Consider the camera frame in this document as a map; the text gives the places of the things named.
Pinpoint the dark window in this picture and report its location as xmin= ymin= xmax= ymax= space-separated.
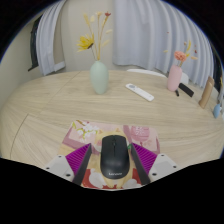
xmin=28 ymin=14 xmax=44 ymax=72
xmin=211 ymin=53 xmax=224 ymax=84

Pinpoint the cartoon print mouse pad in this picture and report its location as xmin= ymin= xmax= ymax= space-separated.
xmin=58 ymin=119 xmax=161 ymax=190

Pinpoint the wide white curtain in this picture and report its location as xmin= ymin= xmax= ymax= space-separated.
xmin=112 ymin=0 xmax=216 ymax=89

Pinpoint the white chair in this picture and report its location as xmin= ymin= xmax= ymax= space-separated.
xmin=179 ymin=71 xmax=190 ymax=85
xmin=126 ymin=68 xmax=167 ymax=78

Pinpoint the blue vase with dried flowers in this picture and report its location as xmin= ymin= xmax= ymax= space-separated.
xmin=212 ymin=77 xmax=224 ymax=119

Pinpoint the copper thermos bottle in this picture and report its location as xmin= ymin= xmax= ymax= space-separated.
xmin=198 ymin=76 xmax=216 ymax=109

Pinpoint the black computer mouse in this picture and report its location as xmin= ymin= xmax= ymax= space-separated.
xmin=99 ymin=134 xmax=130 ymax=179

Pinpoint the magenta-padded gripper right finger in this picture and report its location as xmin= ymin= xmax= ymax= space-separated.
xmin=129 ymin=142 xmax=181 ymax=186

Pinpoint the white remote control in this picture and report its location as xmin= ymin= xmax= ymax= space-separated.
xmin=125 ymin=83 xmax=155 ymax=102

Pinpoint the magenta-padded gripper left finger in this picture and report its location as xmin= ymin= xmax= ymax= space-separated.
xmin=43 ymin=142 xmax=93 ymax=186

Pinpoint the narrow white curtain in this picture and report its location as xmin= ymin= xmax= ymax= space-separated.
xmin=35 ymin=0 xmax=68 ymax=77

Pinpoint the green vase with dried flowers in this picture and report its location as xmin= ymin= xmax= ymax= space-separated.
xmin=76 ymin=11 xmax=114 ymax=95

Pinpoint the pink vase with dried flowers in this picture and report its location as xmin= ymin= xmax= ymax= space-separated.
xmin=163 ymin=31 xmax=199 ymax=93

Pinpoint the black rectangular case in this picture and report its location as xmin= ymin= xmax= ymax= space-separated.
xmin=178 ymin=82 xmax=195 ymax=98

